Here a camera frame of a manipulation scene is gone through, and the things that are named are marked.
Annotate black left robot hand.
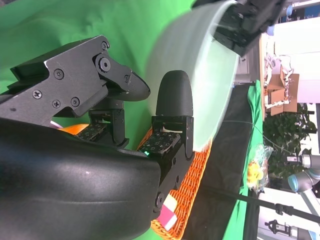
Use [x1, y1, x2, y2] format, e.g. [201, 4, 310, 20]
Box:
[211, 0, 288, 58]

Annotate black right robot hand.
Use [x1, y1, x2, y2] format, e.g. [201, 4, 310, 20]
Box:
[0, 34, 195, 240]

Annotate grey-green round bowl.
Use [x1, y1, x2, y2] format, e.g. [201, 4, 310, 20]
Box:
[146, 0, 241, 153]

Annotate pink striped cake slice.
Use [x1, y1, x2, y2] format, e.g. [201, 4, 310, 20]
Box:
[158, 206, 179, 231]

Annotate orange wicker basket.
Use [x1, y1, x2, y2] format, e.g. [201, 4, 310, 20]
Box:
[136, 127, 213, 240]

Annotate brown cardboard box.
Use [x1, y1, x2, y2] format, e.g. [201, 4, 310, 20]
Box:
[264, 72, 301, 116]

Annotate printed green cloth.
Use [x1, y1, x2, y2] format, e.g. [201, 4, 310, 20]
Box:
[224, 79, 266, 240]

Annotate green leafy plant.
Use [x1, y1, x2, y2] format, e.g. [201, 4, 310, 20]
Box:
[262, 103, 318, 181]

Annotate black backdrop cloth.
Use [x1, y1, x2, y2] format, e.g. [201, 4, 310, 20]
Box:
[182, 84, 253, 240]

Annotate green tablecloth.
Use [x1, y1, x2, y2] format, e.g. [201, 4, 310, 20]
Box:
[0, 0, 201, 151]

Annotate clear bag yellow toys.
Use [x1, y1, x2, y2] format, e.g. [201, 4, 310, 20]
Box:
[247, 143, 275, 194]

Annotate black tripod bar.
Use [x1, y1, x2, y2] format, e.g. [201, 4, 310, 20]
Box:
[202, 184, 320, 224]

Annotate thin black hanging cable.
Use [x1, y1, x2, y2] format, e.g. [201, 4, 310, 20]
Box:
[219, 119, 277, 149]

